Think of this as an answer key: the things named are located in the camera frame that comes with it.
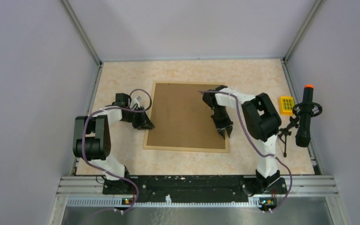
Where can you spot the yellow grid block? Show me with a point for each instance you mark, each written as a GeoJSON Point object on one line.
{"type": "Point", "coordinates": [286, 104]}

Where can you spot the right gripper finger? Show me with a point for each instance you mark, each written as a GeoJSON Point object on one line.
{"type": "Point", "coordinates": [222, 132]}
{"type": "Point", "coordinates": [229, 130]}

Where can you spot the light wooden picture frame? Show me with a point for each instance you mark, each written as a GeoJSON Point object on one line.
{"type": "Point", "coordinates": [146, 146]}

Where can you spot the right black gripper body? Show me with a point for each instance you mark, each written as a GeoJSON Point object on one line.
{"type": "Point", "coordinates": [220, 118]}

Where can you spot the brown backing board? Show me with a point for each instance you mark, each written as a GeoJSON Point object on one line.
{"type": "Point", "coordinates": [183, 118]}

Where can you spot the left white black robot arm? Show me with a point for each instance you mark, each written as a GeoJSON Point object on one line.
{"type": "Point", "coordinates": [92, 139]}

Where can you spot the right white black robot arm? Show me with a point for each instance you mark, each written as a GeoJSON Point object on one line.
{"type": "Point", "coordinates": [259, 120]}

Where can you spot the black microphone orange tip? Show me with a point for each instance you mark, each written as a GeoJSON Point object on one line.
{"type": "Point", "coordinates": [306, 110]}

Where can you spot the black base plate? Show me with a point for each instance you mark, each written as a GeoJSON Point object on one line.
{"type": "Point", "coordinates": [193, 189]}

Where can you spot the black mini tripod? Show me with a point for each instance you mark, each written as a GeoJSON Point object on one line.
{"type": "Point", "coordinates": [285, 132]}

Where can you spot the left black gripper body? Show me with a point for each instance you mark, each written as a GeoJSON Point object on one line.
{"type": "Point", "coordinates": [133, 116]}

